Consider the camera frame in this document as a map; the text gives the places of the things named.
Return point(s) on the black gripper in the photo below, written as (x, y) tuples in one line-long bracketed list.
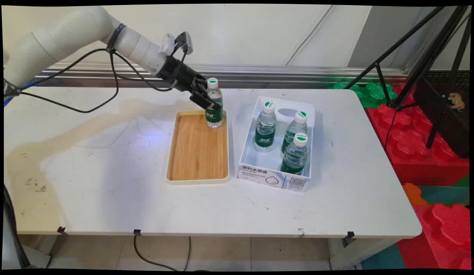
[(179, 76)]

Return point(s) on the small green-label water bottle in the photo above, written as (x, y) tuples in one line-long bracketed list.
[(214, 116), (295, 158), (265, 131), (294, 131)]

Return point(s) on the grey robot base column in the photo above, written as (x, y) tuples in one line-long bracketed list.
[(9, 244)]

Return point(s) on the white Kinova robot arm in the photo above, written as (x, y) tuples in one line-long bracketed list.
[(68, 34)]

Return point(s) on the wooden tray with cream rim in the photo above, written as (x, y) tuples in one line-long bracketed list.
[(196, 152)]

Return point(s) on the white printed cardboard box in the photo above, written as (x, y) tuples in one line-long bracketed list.
[(273, 181)]

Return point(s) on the green foam block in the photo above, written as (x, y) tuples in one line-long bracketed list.
[(368, 95)]

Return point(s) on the large red foam block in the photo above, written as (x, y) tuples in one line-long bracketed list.
[(447, 233), (408, 141)]

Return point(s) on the white table leg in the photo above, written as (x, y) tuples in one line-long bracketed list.
[(49, 248), (355, 254)]

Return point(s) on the black tripod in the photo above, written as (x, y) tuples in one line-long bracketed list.
[(424, 57)]

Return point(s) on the orange foam piece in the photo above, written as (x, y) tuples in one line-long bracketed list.
[(413, 194)]

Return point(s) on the black panel board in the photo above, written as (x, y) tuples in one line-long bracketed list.
[(447, 130)]

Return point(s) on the brown squirrel figure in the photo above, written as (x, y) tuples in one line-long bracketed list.
[(457, 101)]

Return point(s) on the teal foam mat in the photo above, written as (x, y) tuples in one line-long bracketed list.
[(447, 195)]

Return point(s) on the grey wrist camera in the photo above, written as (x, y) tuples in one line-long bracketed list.
[(185, 40)]

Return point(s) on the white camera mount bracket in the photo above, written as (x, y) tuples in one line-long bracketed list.
[(167, 44)]

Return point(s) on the aluminium wall rail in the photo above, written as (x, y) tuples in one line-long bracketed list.
[(298, 74)]

